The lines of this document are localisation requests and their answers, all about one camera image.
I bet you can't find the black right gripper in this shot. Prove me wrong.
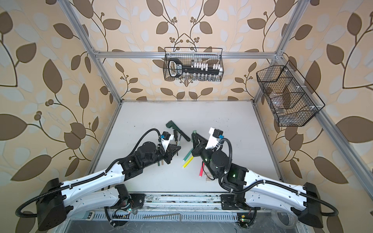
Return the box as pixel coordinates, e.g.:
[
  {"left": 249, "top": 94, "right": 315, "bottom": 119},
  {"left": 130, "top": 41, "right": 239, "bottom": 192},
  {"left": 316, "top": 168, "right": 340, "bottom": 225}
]
[{"left": 193, "top": 133, "right": 220, "bottom": 180}]

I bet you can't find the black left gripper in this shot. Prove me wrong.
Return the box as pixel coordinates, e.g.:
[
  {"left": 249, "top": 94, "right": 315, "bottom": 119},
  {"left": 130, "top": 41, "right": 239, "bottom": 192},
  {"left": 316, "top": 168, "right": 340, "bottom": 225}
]
[{"left": 141, "top": 143, "right": 181, "bottom": 170}]

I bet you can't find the green highlighter pen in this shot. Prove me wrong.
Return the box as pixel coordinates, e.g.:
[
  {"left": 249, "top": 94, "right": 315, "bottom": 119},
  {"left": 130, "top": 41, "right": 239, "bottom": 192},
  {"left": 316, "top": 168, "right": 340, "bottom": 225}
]
[{"left": 183, "top": 148, "right": 193, "bottom": 161}]

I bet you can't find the yellow highlighter pen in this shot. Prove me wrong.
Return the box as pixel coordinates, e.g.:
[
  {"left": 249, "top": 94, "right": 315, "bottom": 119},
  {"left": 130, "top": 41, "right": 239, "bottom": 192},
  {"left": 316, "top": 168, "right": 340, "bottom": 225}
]
[{"left": 183, "top": 156, "right": 194, "bottom": 168}]

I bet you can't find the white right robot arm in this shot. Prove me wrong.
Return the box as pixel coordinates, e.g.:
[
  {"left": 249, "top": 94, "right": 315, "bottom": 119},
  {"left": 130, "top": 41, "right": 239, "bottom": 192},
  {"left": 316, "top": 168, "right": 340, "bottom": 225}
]
[{"left": 191, "top": 129, "right": 324, "bottom": 229}]

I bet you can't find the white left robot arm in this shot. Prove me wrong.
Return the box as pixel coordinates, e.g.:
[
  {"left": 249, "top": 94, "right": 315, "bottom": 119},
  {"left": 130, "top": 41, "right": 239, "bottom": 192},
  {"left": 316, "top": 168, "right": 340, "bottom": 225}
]
[{"left": 36, "top": 142, "right": 181, "bottom": 231}]

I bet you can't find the pink highlighter pen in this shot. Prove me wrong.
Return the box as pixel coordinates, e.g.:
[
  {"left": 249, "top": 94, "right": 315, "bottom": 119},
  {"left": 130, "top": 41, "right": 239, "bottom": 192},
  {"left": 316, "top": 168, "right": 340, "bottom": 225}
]
[{"left": 199, "top": 162, "right": 204, "bottom": 177}]

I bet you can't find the black yellow screwdriver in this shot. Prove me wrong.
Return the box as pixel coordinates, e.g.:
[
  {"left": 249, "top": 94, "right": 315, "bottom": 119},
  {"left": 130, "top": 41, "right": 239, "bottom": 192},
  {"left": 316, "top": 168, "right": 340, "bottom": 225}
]
[{"left": 173, "top": 129, "right": 178, "bottom": 144}]

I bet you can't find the green pipe wrench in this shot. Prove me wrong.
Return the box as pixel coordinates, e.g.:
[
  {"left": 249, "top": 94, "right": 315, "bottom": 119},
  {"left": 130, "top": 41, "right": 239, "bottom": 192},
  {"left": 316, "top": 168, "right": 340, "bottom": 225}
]
[{"left": 166, "top": 120, "right": 191, "bottom": 142}]

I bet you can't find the black socket set holder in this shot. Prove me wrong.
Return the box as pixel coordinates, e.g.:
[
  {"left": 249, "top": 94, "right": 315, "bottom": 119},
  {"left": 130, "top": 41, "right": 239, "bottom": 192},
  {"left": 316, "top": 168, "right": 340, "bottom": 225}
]
[{"left": 163, "top": 58, "right": 224, "bottom": 82}]

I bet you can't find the clear tape roll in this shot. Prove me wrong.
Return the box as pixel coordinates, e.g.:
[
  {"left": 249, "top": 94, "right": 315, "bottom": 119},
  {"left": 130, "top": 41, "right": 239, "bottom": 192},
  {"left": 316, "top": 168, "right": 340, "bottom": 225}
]
[{"left": 271, "top": 210, "right": 298, "bottom": 230}]

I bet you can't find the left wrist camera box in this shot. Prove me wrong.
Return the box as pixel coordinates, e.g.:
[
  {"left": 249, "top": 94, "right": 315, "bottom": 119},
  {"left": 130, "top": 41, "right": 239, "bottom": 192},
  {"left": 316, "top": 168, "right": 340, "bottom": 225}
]
[{"left": 159, "top": 131, "right": 174, "bottom": 151}]

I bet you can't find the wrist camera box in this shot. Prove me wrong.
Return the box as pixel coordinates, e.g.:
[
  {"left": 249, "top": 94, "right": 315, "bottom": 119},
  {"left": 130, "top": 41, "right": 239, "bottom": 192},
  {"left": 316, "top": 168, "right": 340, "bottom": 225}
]
[
  {"left": 205, "top": 127, "right": 223, "bottom": 150},
  {"left": 159, "top": 131, "right": 174, "bottom": 151}
]

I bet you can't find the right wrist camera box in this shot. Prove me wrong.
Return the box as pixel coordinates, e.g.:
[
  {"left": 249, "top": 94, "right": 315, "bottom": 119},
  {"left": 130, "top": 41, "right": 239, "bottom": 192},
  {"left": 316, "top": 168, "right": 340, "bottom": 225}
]
[{"left": 205, "top": 127, "right": 223, "bottom": 150}]

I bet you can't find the black wire basket centre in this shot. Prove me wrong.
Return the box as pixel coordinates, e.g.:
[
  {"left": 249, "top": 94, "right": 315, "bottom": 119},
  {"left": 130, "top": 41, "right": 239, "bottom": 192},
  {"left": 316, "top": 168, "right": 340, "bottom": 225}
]
[{"left": 163, "top": 46, "right": 224, "bottom": 82}]

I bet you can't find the black wire basket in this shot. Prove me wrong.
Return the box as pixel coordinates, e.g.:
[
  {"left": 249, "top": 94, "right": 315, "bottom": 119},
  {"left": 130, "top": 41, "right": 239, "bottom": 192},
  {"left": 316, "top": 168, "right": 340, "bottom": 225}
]
[
  {"left": 256, "top": 61, "right": 325, "bottom": 127},
  {"left": 163, "top": 46, "right": 224, "bottom": 82}
]

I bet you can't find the black wire basket right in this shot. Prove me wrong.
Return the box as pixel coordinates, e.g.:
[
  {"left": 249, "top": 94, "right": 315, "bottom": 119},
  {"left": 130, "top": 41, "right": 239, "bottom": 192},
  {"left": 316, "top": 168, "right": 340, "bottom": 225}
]
[{"left": 256, "top": 61, "right": 325, "bottom": 127}]

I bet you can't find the aluminium frame rail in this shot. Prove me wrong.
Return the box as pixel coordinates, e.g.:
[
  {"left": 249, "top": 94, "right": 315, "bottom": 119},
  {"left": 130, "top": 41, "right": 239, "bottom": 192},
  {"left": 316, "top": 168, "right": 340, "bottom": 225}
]
[{"left": 58, "top": 1, "right": 373, "bottom": 197}]

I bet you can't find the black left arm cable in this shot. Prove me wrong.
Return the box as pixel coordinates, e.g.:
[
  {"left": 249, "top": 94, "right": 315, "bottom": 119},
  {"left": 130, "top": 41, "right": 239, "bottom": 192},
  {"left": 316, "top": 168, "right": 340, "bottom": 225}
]
[{"left": 15, "top": 128, "right": 161, "bottom": 218}]

